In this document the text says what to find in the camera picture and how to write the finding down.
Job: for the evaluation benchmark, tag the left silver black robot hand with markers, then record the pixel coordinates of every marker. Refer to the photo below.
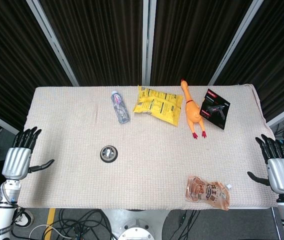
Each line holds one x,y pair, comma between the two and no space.
17,160

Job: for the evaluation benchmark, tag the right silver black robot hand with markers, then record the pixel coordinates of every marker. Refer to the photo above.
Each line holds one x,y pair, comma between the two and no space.
282,175

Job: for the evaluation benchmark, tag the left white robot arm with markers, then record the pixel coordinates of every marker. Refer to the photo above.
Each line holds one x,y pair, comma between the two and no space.
3,207

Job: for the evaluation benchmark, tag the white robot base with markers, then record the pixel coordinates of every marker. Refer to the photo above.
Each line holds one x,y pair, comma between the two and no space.
135,226

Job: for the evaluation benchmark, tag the orange transparent sauce pouch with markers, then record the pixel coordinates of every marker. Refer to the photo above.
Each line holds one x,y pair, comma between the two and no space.
208,192

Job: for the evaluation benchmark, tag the black glue gun package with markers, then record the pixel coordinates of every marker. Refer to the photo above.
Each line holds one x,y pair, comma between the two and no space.
214,108

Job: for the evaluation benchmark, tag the black corrugated curtain panel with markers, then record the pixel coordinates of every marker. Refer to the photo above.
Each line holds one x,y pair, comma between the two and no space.
277,57
94,42
7,62
199,41

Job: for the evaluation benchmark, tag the orange rubber chicken toy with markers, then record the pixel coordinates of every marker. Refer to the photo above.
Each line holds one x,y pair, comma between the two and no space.
193,110

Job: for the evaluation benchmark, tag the clear plastic water bottle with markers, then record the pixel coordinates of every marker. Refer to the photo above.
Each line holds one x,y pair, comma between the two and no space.
120,107

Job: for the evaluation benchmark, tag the beige woven tablecloth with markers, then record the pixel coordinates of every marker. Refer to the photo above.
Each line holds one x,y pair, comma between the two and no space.
142,155

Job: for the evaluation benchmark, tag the yellow snack bag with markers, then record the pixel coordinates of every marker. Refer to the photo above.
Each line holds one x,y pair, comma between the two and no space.
158,105

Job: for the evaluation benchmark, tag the grey partition frame post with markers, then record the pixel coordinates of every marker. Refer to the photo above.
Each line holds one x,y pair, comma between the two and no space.
149,42
52,42
234,42

